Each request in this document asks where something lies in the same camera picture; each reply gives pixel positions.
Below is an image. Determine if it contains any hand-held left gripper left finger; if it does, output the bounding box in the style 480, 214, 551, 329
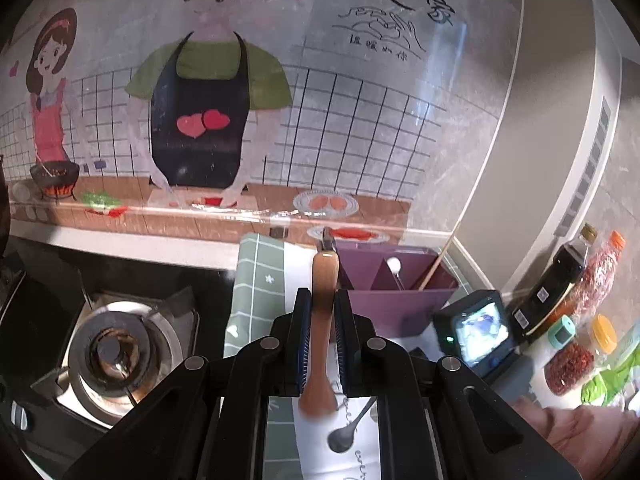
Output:
65, 287, 321, 480

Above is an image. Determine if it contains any purple utensil holder box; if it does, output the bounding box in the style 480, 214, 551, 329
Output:
332, 240, 460, 338

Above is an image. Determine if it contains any teal lidded salt shaker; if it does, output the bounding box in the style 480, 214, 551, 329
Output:
537, 316, 577, 356

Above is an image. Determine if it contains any brown wooden handled spoon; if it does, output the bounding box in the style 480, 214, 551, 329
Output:
298, 227, 342, 420

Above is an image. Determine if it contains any dark soy sauce bottle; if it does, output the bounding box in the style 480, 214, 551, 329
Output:
510, 223, 598, 346

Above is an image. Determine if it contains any orange capped chili bottle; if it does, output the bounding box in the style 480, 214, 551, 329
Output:
555, 230, 627, 331

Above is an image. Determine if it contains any green plastic bag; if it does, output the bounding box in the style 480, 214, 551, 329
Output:
580, 320, 640, 408

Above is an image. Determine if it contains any white ceramic spoon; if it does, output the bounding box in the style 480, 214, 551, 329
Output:
387, 256, 407, 291

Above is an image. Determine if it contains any wooden chopstick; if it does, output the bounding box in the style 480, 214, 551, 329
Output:
419, 221, 460, 291

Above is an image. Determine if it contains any black handled metal spoon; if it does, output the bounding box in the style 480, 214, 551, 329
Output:
327, 396, 378, 453

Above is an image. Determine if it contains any yellow lidded chili flake jar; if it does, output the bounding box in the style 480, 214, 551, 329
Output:
545, 314, 618, 397

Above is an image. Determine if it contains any person's right hand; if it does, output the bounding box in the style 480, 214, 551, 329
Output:
515, 395, 640, 480

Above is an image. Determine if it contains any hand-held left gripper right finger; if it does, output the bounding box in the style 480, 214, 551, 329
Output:
334, 289, 583, 480

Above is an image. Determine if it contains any black gas stove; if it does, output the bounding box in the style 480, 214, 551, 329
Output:
0, 237, 241, 461

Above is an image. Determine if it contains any green checked white tablecloth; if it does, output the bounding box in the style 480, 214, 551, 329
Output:
222, 232, 451, 480

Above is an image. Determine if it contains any cartoon couple wall poster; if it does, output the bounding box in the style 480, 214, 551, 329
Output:
0, 0, 523, 241

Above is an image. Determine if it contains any white vent grille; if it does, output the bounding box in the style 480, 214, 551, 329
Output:
554, 95, 613, 238

